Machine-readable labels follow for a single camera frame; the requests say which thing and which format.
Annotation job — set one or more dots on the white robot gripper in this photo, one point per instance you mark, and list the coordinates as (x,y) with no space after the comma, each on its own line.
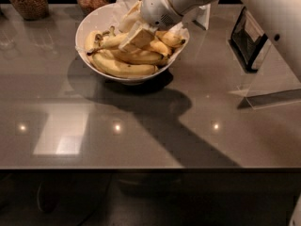
(157,8)

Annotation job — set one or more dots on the long middle yellow banana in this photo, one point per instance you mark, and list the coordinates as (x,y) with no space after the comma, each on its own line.
(112,42)

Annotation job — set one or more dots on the center lower yellow banana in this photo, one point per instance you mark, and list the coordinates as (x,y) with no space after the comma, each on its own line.
(138,57)

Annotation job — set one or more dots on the white ceramic bowl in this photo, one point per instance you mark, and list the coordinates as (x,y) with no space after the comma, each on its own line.
(102,19)

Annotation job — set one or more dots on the right small yellow banana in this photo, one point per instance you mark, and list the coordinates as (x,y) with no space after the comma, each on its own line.
(171,39)

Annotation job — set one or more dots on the small yellow banana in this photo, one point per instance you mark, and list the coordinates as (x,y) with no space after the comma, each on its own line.
(91,42)
(171,39)

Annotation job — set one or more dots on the front bottom yellow banana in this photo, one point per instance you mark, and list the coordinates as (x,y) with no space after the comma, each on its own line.
(121,69)

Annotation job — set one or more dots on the left small yellow banana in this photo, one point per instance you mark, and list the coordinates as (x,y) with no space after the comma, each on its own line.
(91,42)

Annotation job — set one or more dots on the left glass granola jar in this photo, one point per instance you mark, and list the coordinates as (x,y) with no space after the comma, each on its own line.
(31,9)

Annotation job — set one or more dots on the black mesh packet holder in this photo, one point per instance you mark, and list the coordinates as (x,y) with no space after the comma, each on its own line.
(248,42)

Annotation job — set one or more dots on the clear acrylic sign stand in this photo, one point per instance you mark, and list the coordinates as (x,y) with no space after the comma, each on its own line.
(274,83)

